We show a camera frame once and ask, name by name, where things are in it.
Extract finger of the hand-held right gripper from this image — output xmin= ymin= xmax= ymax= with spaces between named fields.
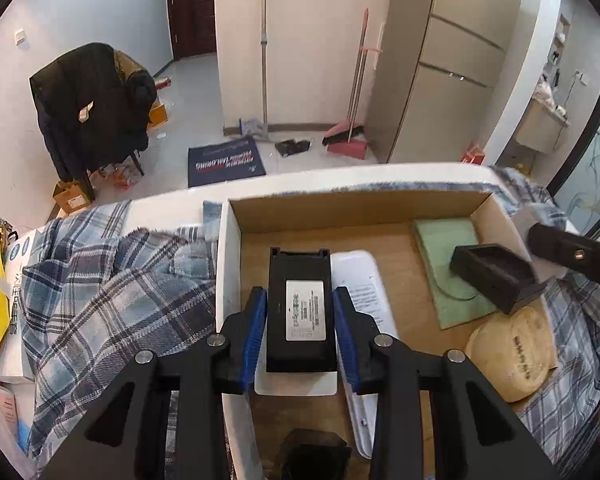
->
xmin=527 ymin=222 xmax=600 ymax=301

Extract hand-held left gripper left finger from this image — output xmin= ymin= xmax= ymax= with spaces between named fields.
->
xmin=40 ymin=286 xmax=268 ymax=480

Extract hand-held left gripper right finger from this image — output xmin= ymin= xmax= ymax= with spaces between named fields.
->
xmin=332 ymin=286 xmax=563 ymax=480

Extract white box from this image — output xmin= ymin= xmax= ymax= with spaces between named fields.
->
xmin=254 ymin=367 xmax=338 ymax=397

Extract white remote control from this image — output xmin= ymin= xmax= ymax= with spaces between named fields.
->
xmin=330 ymin=250 xmax=401 ymax=461

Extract black battery pack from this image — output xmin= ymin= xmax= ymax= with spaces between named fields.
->
xmin=266 ymin=246 xmax=338 ymax=373

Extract black rectangular tray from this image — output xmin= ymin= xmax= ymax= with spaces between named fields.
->
xmin=450 ymin=242 xmax=548 ymax=315

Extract cardboard box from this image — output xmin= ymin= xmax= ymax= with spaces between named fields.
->
xmin=216 ymin=191 xmax=561 ymax=480

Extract green cloth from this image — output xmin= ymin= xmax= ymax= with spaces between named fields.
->
xmin=412 ymin=217 xmax=501 ymax=331

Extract painted glass door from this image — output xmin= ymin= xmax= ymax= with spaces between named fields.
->
xmin=550 ymin=60 xmax=600 ymax=241

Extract round yellow container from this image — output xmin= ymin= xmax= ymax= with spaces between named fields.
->
xmin=465 ymin=305 xmax=558 ymax=403

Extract small black hexagonal cup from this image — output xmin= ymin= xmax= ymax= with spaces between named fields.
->
xmin=272 ymin=428 xmax=353 ymax=480

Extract beige cabinet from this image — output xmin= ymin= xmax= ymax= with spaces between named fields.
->
xmin=514 ymin=97 xmax=571 ymax=155

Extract blue plaid cloth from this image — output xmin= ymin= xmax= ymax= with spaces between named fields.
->
xmin=17 ymin=165 xmax=600 ymax=466

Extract dark blue door mat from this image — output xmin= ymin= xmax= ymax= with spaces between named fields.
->
xmin=187 ymin=135 xmax=267 ymax=188

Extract dark cloth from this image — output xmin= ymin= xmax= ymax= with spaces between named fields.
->
xmin=275 ymin=139 xmax=311 ymax=157

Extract beige refrigerator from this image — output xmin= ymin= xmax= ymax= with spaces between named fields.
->
xmin=367 ymin=0 xmax=526 ymax=163

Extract brown cardboard carton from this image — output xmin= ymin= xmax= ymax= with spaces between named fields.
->
xmin=52 ymin=180 xmax=93 ymax=215

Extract small yellow box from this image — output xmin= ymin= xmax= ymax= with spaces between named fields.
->
xmin=147 ymin=102 xmax=170 ymax=128

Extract white carton blue print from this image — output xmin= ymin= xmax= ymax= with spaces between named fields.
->
xmin=0 ymin=227 xmax=48 ymax=453

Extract metal mop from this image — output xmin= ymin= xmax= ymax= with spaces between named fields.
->
xmin=237 ymin=0 xmax=273 ymax=143

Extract black jacket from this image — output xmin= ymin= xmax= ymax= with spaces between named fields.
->
xmin=29 ymin=42 xmax=158 ymax=181

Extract red broom and dustpan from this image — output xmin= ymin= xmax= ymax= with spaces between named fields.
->
xmin=322 ymin=8 xmax=370 ymax=148

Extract dark brown door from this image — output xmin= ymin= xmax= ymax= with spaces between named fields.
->
xmin=165 ymin=0 xmax=216 ymax=61

